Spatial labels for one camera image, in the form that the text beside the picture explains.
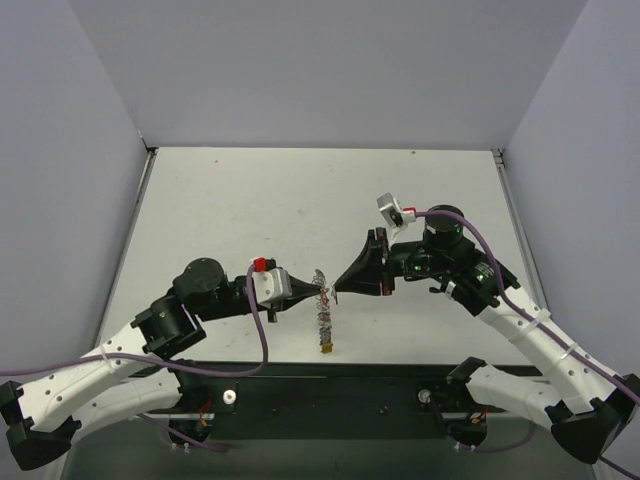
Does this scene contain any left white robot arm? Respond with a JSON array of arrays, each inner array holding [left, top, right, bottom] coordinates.
[[1, 258, 321, 471]]

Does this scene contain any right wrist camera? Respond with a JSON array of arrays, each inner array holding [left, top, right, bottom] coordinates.
[[376, 193, 416, 246]]

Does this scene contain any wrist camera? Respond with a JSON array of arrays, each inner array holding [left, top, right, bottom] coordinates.
[[376, 193, 416, 246], [252, 257, 289, 307]]

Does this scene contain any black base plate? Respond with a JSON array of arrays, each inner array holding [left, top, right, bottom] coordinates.
[[158, 363, 487, 443]]

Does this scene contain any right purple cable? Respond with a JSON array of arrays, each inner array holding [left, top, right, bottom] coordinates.
[[412, 208, 640, 476]]

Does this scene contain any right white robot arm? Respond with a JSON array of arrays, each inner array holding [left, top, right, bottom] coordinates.
[[333, 200, 639, 464]]

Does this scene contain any aluminium frame rail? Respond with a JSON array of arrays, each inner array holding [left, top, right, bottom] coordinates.
[[491, 149, 548, 308]]

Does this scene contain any key with black tag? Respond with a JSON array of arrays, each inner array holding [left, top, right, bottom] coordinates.
[[330, 282, 338, 305]]

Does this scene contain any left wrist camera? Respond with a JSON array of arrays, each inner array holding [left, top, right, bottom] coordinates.
[[252, 257, 289, 307]]

